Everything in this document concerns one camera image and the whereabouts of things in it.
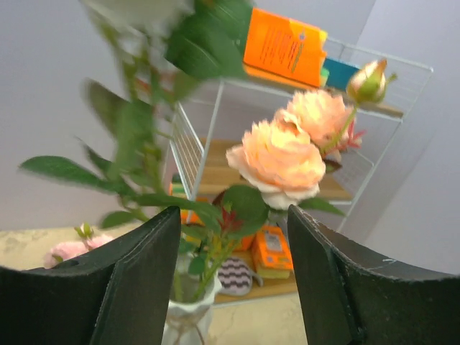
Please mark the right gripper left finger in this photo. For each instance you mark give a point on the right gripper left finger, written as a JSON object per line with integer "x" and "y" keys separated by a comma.
{"x": 115, "y": 294}

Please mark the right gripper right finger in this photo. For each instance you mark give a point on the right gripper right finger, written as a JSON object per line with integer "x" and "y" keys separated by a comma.
{"x": 350, "y": 294}

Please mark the white rose stem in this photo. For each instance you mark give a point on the white rose stem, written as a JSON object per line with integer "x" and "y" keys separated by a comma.
{"x": 164, "y": 50}

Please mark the peach rose stem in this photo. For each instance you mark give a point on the peach rose stem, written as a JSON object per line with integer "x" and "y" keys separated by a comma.
{"x": 282, "y": 162}

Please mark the white ribbed ceramic vase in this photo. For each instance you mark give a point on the white ribbed ceramic vase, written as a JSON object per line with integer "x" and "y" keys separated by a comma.
{"x": 188, "y": 318}

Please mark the pink rose stem left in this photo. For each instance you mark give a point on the pink rose stem left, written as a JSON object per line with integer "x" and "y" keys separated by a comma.
{"x": 67, "y": 250}

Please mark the orange packet bottom shelf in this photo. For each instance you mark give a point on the orange packet bottom shelf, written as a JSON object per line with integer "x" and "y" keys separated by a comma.
{"x": 271, "y": 254}

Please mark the teal box top shelf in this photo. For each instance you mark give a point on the teal box top shelf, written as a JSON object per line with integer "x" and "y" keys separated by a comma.
{"x": 340, "y": 73}

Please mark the orange box top shelf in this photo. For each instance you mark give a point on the orange box top shelf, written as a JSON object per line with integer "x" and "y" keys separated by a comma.
{"x": 284, "y": 50}

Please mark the white wire wooden shelf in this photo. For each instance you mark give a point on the white wire wooden shelf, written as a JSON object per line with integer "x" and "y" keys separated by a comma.
{"x": 283, "y": 160}

